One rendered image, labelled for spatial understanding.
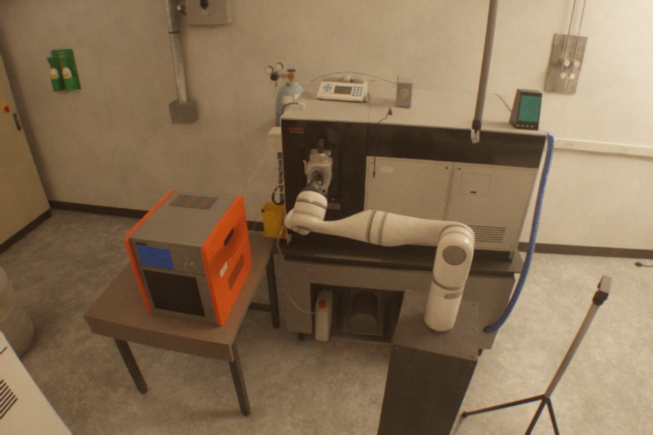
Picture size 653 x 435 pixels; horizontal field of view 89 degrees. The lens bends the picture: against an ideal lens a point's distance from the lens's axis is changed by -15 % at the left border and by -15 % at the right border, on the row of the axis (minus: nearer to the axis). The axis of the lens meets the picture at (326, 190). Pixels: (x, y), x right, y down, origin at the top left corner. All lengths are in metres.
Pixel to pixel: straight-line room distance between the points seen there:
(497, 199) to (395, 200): 0.49
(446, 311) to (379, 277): 0.97
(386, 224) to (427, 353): 0.38
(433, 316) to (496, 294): 1.08
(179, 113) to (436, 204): 2.10
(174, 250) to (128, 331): 0.53
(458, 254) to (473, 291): 1.17
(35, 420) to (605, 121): 3.42
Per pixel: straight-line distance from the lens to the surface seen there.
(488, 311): 2.28
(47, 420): 1.07
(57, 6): 3.85
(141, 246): 1.63
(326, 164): 1.74
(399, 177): 1.82
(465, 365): 1.17
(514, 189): 1.93
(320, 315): 2.39
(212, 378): 2.48
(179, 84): 3.16
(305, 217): 1.08
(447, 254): 1.00
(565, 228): 3.63
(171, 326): 1.81
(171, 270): 1.63
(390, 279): 2.07
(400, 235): 1.03
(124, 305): 1.99
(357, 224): 1.04
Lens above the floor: 1.97
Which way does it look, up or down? 28 degrees down
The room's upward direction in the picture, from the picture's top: straight up
